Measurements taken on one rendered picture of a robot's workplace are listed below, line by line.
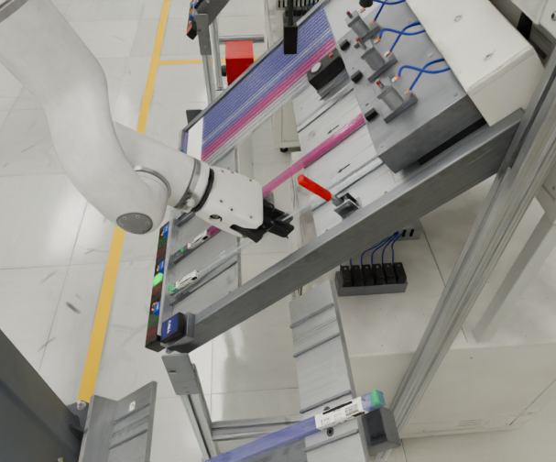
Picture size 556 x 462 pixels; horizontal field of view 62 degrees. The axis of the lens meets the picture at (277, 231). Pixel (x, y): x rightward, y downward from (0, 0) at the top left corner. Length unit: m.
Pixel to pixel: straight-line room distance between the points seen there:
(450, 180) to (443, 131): 0.06
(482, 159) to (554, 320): 0.63
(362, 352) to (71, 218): 1.62
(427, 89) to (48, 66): 0.47
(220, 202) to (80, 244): 1.51
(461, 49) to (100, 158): 0.47
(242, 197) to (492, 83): 0.38
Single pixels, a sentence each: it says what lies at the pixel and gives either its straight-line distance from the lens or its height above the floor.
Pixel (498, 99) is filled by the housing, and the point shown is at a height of 1.21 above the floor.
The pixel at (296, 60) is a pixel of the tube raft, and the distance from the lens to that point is 1.12.
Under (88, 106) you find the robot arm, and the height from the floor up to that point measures 1.21.
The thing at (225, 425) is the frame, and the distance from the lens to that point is 1.28.
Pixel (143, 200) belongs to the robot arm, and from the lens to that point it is 0.62.
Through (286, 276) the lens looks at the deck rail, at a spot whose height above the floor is 0.91.
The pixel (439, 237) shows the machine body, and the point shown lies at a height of 0.62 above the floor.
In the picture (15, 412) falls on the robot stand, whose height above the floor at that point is 0.45.
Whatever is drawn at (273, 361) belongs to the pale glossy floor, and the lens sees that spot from 1.70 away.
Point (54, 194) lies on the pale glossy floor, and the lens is 2.46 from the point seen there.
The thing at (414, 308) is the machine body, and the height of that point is 0.62.
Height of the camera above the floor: 1.52
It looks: 48 degrees down
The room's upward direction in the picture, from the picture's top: straight up
